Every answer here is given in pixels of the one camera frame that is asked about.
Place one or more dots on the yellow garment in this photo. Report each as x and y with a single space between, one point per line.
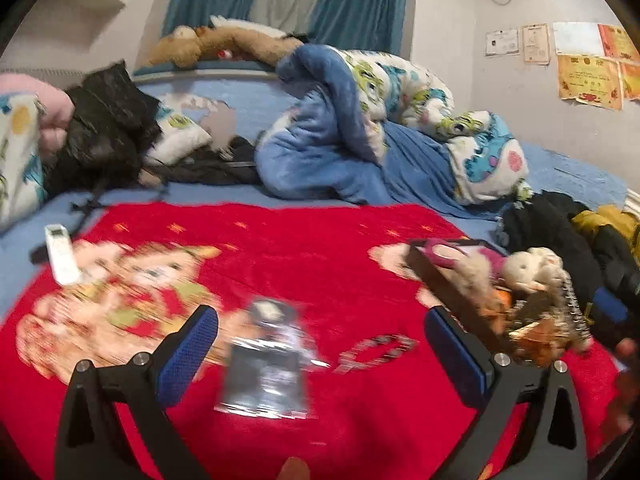
605 220

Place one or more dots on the black cardboard box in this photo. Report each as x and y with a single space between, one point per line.
445 285

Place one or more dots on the brown fluffy hair claw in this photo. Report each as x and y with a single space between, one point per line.
537 310

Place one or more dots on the dark clothes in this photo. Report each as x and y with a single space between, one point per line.
215 165

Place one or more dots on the tall white wall certificate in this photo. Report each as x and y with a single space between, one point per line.
536 42

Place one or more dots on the orange wall certificate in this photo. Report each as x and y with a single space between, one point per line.
620 42
631 80

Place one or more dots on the small white wall certificate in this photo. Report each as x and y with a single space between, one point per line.
502 41

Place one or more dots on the pink cushion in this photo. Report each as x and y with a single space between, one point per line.
30 90

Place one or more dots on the pink plush toy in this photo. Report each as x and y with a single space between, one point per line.
450 255

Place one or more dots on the yellow wall certificate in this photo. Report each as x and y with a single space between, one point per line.
590 80

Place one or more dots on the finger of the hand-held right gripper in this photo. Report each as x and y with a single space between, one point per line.
611 308

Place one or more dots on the black jacket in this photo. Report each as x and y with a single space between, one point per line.
105 125
545 220

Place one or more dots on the brown satin hair bow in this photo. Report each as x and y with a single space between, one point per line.
537 342

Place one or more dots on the white wall paper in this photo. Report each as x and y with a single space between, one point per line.
577 37

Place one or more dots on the large cartoon pillow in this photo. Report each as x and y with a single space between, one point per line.
17 170

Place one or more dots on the grey photo card packet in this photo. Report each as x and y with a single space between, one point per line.
265 360

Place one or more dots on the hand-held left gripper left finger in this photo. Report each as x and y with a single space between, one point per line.
187 355

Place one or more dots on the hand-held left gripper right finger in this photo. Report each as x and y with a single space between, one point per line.
457 360

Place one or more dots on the white remote control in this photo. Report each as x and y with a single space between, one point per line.
62 255

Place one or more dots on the person's right hand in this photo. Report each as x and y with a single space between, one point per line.
622 405

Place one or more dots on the blue cartoon quilt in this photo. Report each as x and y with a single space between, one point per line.
325 150

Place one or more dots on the small cartoon pillow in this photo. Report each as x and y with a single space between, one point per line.
180 130

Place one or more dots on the brown plush dog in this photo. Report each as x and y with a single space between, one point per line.
235 42

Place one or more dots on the beige plush toy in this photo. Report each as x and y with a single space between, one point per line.
480 277

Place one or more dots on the blue bed sheet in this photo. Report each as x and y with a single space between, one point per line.
565 170

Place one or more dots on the white plush toy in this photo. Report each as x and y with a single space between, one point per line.
532 267

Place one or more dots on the red printed blanket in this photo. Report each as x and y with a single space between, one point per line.
300 250

